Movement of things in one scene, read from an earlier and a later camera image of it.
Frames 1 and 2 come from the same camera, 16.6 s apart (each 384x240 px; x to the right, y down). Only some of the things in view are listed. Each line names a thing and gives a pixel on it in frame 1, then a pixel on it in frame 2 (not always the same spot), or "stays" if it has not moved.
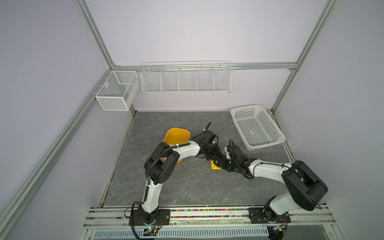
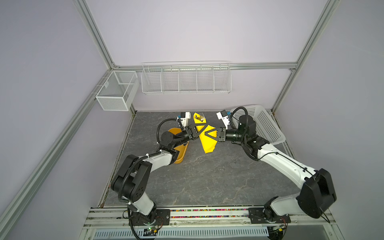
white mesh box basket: x=118 y=92 stays
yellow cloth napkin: x=213 y=166 -> x=209 y=144
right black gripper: x=221 y=162 -> x=220 y=131
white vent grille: x=185 y=232 stays
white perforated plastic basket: x=257 y=128 stays
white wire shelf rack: x=186 y=77 stays
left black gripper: x=218 y=150 -> x=191 y=133
